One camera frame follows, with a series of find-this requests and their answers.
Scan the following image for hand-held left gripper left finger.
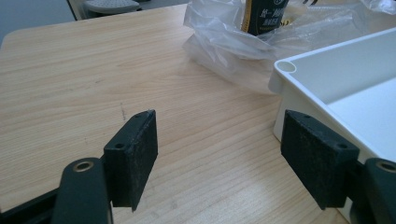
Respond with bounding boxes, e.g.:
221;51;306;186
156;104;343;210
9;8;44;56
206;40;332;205
103;109;159;213

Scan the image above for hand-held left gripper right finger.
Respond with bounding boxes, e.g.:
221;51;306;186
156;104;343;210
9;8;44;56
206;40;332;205
280;109;361;210

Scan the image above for white plastic tray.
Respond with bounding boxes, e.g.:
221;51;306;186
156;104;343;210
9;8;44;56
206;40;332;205
268;27;396;224

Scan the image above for clear plastic bag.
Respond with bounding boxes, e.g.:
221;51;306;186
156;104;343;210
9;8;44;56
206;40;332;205
182;0;396;95

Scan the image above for dark packet with yellow edge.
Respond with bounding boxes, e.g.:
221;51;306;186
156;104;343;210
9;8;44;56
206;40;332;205
241;0;290;36

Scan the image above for grey chair seat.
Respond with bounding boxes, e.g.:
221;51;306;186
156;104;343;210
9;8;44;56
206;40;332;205
81;0;141;17

